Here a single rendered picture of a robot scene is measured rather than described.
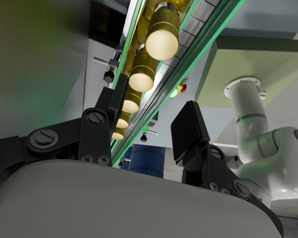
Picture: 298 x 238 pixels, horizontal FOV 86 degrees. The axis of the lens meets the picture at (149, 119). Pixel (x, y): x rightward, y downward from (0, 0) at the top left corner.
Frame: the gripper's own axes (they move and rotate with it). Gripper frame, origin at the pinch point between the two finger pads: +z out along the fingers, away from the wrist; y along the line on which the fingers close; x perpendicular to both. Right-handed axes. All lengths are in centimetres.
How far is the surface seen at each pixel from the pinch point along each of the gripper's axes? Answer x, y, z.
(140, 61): -1.5, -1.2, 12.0
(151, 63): -1.2, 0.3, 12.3
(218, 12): 6.6, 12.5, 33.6
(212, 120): -39, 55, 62
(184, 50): -4.7, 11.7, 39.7
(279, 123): -61, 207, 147
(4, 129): -9.7, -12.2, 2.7
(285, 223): -629, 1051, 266
